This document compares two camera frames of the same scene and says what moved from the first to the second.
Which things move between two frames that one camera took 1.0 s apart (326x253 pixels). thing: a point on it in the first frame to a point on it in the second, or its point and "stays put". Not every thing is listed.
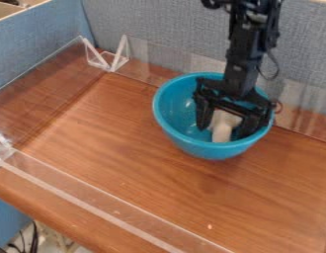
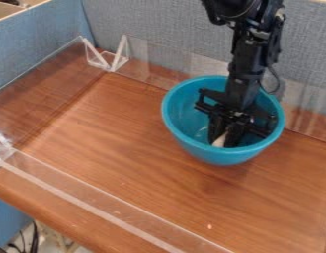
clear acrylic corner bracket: (104, 59) stays put
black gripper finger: (204, 111) to (217, 126)
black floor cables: (24, 247) stays put
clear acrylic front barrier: (96, 201) stays put
